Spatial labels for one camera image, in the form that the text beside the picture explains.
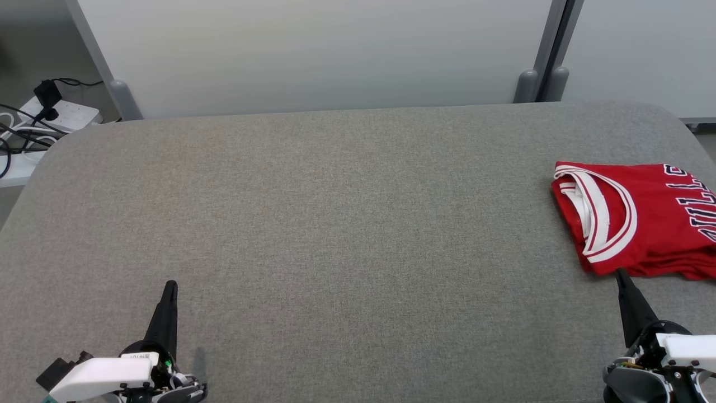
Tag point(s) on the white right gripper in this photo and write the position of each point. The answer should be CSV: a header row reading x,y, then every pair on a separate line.
x,y
688,350

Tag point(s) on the black power plug adapter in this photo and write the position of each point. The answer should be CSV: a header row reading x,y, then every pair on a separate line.
x,y
47,92

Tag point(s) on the white partition panel grey frame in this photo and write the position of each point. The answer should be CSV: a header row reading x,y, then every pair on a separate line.
x,y
324,50
643,50

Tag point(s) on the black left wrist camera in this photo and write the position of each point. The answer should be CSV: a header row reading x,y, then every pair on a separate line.
x,y
56,372

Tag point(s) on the red shirt with white sleeves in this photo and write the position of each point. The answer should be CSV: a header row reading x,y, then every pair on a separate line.
x,y
660,235

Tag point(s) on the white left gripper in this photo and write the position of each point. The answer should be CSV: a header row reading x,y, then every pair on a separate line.
x,y
112,375

